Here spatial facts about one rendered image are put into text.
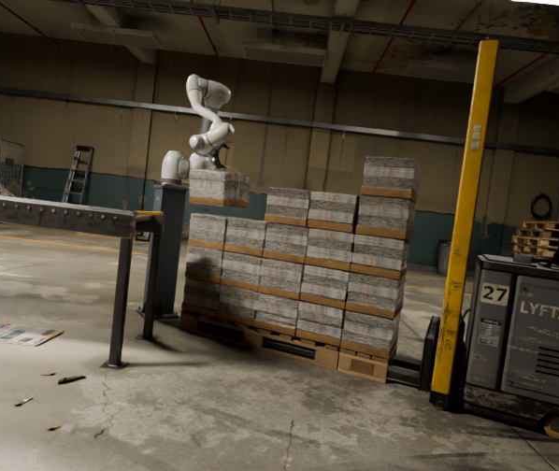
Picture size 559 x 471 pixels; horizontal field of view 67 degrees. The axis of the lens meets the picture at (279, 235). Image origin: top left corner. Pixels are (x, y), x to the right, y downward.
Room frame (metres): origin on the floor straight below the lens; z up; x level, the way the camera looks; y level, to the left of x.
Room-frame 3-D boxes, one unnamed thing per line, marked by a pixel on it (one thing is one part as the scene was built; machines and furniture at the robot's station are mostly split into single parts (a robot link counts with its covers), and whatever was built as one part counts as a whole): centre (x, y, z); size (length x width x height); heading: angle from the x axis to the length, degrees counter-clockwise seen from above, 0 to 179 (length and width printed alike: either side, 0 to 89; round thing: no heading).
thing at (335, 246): (2.89, 0.02, 0.42); 1.17 x 0.39 x 0.83; 67
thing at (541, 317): (2.30, -1.39, 0.40); 0.69 x 0.55 x 0.80; 157
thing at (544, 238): (7.54, -5.01, 0.65); 1.33 x 0.94 x 1.30; 92
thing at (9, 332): (2.46, 1.45, 0.01); 0.37 x 0.28 x 0.01; 88
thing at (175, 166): (3.26, 0.87, 1.17); 0.18 x 0.16 x 0.22; 119
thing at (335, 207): (2.73, -0.37, 0.95); 0.38 x 0.29 x 0.23; 156
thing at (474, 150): (2.13, -0.92, 0.97); 0.09 x 0.09 x 1.75; 67
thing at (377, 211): (2.61, -0.65, 0.65); 0.39 x 0.30 x 1.29; 157
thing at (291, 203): (2.84, -0.09, 0.95); 0.38 x 0.29 x 0.23; 158
